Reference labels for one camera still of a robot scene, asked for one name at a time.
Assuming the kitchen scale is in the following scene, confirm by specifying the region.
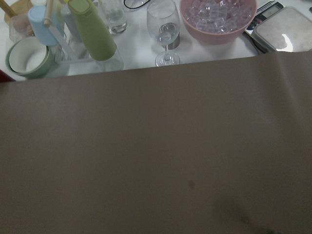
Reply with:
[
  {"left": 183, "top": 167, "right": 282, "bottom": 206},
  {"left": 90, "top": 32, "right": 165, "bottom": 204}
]
[{"left": 245, "top": 0, "right": 312, "bottom": 53}]

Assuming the wine glass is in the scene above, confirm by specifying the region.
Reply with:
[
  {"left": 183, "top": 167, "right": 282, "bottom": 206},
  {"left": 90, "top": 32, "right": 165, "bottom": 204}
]
[{"left": 147, "top": 0, "right": 180, "bottom": 67}]

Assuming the light blue cup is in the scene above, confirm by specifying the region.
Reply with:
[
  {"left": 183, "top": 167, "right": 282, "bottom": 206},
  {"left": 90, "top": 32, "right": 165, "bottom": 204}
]
[{"left": 27, "top": 5, "right": 58, "bottom": 46}]

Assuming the green tumbler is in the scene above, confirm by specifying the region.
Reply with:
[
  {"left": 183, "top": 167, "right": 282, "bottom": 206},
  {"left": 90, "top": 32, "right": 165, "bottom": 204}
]
[{"left": 68, "top": 0, "right": 117, "bottom": 61}]

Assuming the white green rimmed bowl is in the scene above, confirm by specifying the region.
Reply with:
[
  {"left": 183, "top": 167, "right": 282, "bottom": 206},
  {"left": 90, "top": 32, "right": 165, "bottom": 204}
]
[{"left": 5, "top": 37, "right": 58, "bottom": 79}]

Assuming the wooden mug tree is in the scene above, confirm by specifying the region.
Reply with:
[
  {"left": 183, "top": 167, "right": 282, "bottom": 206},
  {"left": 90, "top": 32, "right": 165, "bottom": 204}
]
[{"left": 0, "top": 0, "right": 33, "bottom": 22}]

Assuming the clear drinking glass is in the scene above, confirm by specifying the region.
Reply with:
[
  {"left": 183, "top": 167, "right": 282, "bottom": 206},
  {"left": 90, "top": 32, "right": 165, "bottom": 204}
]
[{"left": 99, "top": 0, "right": 128, "bottom": 35}]

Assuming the red thermos bottle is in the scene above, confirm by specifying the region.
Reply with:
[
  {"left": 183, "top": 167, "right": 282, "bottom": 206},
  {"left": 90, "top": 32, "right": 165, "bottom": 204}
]
[{"left": 0, "top": 70, "right": 15, "bottom": 83}]

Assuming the pink bowl with ice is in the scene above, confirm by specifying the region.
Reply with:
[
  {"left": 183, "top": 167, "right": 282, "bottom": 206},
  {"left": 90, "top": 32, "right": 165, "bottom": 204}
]
[{"left": 179, "top": 0, "right": 257, "bottom": 45}]

